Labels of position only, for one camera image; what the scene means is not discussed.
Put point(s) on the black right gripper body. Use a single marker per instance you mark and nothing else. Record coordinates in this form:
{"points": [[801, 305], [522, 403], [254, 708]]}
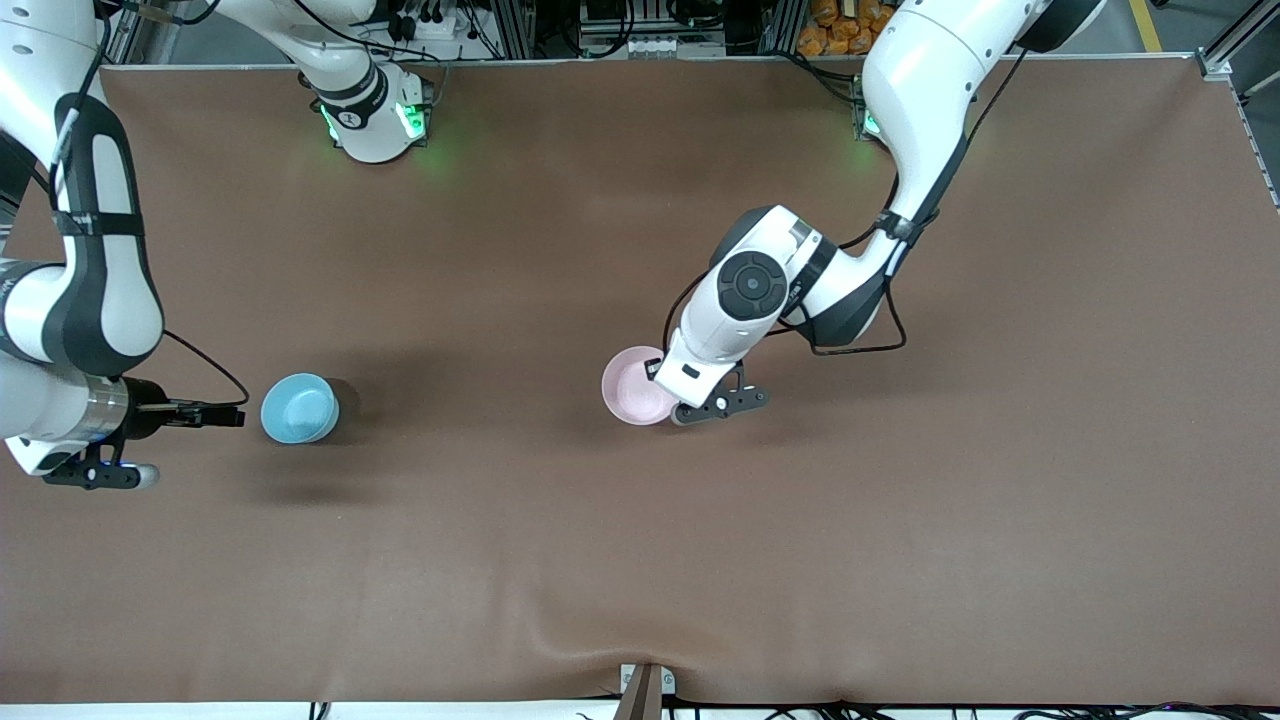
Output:
{"points": [[150, 417]]}

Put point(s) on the pink bowl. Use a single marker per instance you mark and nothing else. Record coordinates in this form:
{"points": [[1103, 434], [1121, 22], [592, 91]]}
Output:
{"points": [[630, 390]]}

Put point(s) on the blue bowl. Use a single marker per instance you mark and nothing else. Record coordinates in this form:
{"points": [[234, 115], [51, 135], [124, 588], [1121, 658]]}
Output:
{"points": [[298, 408]]}

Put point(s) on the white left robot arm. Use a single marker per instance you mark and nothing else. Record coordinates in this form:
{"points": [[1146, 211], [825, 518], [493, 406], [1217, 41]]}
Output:
{"points": [[920, 80]]}

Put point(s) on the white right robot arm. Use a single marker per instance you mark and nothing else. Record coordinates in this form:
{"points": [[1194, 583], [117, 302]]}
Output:
{"points": [[110, 320]]}

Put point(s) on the brown table mat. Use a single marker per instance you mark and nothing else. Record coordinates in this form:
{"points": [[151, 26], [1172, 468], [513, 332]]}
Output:
{"points": [[640, 560]]}

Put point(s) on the white terminal block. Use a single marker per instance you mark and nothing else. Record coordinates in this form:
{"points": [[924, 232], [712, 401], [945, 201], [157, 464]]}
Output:
{"points": [[652, 46]]}

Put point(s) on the orange snack bag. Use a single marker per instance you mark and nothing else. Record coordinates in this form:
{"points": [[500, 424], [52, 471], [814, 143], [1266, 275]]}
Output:
{"points": [[835, 28]]}

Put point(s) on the white power strip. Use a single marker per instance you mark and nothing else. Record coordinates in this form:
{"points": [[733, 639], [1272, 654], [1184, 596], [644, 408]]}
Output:
{"points": [[420, 20]]}

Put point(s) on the metal table clamp bracket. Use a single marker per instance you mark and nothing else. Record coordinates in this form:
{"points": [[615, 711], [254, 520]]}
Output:
{"points": [[645, 690]]}

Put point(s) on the aluminium frame profile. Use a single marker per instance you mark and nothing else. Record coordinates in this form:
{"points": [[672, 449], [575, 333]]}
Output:
{"points": [[1235, 40]]}

